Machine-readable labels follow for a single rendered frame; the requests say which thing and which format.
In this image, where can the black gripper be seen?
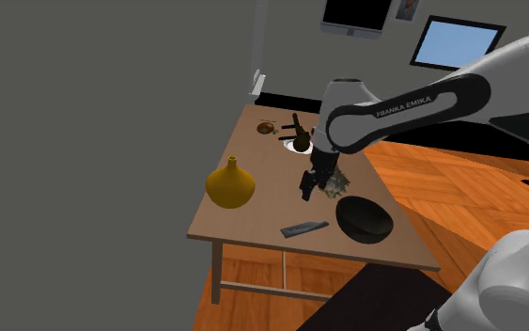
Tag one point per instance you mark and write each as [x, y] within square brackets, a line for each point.
[324, 166]

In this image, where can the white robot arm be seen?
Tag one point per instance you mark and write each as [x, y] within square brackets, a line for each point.
[410, 107]

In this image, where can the green speckled clump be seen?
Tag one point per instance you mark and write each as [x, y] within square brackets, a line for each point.
[340, 184]

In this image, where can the white plate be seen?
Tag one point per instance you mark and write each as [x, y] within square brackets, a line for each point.
[289, 146]

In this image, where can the wooden table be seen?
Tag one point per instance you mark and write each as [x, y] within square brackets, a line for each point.
[268, 201]

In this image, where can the dark brown bottle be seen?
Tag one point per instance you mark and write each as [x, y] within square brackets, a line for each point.
[300, 140]

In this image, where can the black bowl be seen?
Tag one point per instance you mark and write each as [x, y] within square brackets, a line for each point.
[364, 221]

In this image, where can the brown round fruit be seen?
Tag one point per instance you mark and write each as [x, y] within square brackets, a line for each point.
[266, 128]

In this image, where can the yellow round vase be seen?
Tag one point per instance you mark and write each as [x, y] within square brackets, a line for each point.
[230, 187]

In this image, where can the dark robot stand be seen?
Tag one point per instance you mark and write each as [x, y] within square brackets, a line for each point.
[378, 298]

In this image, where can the black framed window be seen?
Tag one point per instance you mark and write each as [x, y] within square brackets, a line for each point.
[456, 43]

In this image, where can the black screen with grey frame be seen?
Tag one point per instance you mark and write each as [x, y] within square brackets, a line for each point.
[354, 13]

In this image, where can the small wall picture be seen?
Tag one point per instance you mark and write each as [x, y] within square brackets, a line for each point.
[407, 8]

